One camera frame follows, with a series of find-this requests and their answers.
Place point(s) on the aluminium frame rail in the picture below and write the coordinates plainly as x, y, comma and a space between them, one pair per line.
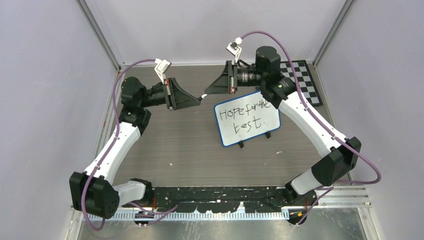
102, 199

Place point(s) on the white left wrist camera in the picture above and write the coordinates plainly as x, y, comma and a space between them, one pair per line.
161, 67

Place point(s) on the black white checkerboard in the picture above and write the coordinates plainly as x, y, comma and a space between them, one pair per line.
307, 83

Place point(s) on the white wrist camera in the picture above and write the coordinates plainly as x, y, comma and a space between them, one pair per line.
235, 49
161, 67

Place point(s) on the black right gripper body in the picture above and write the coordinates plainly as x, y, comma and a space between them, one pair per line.
234, 74

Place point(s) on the perforated metal strip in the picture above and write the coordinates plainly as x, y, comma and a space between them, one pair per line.
131, 214

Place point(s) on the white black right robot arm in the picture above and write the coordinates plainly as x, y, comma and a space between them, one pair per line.
339, 154

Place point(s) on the white black marker pen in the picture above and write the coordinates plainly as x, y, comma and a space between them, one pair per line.
202, 97

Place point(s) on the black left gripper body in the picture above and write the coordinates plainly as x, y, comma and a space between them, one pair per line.
168, 98

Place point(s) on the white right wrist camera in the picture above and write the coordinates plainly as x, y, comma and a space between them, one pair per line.
235, 49

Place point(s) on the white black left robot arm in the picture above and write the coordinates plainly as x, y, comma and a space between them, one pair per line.
132, 122

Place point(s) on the blue framed whiteboard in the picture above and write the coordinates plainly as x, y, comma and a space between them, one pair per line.
245, 117

